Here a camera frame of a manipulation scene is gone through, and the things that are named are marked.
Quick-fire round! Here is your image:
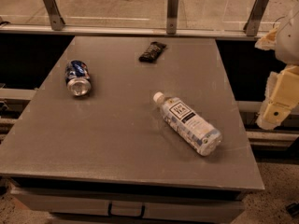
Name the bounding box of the black snack bar wrapper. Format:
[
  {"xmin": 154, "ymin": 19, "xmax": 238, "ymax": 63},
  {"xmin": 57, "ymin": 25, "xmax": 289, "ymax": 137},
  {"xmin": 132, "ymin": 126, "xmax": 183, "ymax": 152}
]
[{"xmin": 139, "ymin": 42, "xmax": 166, "ymax": 63}]

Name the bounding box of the black drawer handle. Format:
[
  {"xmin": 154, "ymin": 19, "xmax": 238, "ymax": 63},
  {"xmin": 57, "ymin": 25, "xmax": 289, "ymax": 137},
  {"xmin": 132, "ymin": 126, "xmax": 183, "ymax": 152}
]
[{"xmin": 107, "ymin": 202, "xmax": 146, "ymax": 218}]

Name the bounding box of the grey table drawer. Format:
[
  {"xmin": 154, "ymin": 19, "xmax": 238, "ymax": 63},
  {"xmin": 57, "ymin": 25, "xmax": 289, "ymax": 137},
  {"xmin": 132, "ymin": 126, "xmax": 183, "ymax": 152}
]
[{"xmin": 11, "ymin": 187, "xmax": 244, "ymax": 224}]

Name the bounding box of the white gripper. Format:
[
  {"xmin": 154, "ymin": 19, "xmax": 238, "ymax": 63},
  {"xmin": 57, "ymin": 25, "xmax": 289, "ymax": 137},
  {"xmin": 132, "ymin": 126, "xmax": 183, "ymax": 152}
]
[{"xmin": 255, "ymin": 4, "xmax": 299, "ymax": 130}]

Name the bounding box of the clear plastic water bottle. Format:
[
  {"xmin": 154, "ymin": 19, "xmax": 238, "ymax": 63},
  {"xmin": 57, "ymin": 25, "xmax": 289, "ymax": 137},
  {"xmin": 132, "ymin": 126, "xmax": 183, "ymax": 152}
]
[{"xmin": 153, "ymin": 92, "xmax": 222, "ymax": 156}]

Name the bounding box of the horizontal metal rail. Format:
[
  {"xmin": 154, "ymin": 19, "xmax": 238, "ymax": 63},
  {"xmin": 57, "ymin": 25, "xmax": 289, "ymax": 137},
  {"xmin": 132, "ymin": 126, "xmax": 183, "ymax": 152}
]
[{"xmin": 0, "ymin": 23, "xmax": 266, "ymax": 40}]

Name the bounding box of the right metal rail bracket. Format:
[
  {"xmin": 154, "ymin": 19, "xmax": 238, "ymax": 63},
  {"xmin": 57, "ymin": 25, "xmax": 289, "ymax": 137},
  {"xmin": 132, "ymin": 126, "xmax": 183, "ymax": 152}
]
[{"xmin": 244, "ymin": 0, "xmax": 269, "ymax": 36}]

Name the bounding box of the left metal rail bracket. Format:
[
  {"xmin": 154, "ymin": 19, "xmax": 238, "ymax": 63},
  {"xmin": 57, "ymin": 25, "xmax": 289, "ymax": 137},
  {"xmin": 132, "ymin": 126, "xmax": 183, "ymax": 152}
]
[{"xmin": 43, "ymin": 0, "xmax": 65, "ymax": 31}]

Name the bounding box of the crushed blue soda can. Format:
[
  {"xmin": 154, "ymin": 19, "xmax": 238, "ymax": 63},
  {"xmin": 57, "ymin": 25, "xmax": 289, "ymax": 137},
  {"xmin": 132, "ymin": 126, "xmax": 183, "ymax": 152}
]
[{"xmin": 64, "ymin": 60, "xmax": 92, "ymax": 96}]

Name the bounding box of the metal rail bracket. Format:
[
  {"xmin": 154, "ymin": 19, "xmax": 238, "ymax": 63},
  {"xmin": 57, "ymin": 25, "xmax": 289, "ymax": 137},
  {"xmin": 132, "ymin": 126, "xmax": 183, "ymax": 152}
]
[
  {"xmin": 43, "ymin": 0, "xmax": 65, "ymax": 31},
  {"xmin": 166, "ymin": 0, "xmax": 178, "ymax": 35},
  {"xmin": 244, "ymin": 0, "xmax": 269, "ymax": 36}
]

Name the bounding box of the middle metal rail bracket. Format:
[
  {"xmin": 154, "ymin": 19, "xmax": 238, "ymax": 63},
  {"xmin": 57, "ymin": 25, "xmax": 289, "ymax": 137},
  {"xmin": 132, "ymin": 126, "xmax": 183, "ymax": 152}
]
[{"xmin": 166, "ymin": 0, "xmax": 178, "ymax": 35}]

